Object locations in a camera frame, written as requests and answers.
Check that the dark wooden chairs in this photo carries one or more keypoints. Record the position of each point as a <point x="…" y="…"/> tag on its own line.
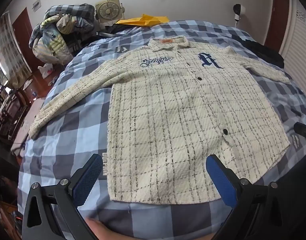
<point x="10" y="112"/>

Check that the cream plaid shirt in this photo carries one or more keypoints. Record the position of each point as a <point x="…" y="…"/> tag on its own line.
<point x="168" y="117"/>

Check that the pile of bedding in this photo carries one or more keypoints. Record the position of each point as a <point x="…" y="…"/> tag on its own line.
<point x="57" y="30"/>

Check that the dark cloth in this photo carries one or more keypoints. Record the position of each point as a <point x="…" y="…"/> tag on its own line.
<point x="266" y="52"/>

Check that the beige box fan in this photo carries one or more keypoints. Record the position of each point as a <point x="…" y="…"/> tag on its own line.
<point x="109" y="11"/>

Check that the red wooden door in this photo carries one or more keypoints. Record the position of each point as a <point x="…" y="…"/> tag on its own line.
<point x="24" y="32"/>
<point x="279" y="17"/>

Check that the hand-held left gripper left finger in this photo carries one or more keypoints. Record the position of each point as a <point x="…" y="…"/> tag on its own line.
<point x="86" y="180"/>

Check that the white wall panel box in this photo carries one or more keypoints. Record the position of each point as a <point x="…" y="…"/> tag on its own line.
<point x="36" y="4"/>

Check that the wall-mounted black white device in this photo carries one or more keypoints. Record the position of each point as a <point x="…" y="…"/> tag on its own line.
<point x="239" y="10"/>

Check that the yellow cloth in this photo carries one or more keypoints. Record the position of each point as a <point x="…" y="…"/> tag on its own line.
<point x="145" y="20"/>

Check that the white plastic bag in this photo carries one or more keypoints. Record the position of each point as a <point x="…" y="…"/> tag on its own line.
<point x="45" y="70"/>

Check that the white louvered wardrobe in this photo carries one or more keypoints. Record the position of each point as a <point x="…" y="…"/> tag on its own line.
<point x="301" y="37"/>

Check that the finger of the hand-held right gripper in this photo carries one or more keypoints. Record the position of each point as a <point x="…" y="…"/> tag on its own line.
<point x="303" y="131"/>

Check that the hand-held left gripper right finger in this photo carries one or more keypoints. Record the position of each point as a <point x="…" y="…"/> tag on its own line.
<point x="221" y="180"/>

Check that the patterned curtain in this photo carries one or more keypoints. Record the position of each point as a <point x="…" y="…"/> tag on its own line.
<point x="6" y="45"/>

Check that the blue checked bed sheet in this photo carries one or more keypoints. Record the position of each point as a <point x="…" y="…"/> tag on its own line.
<point x="67" y="135"/>

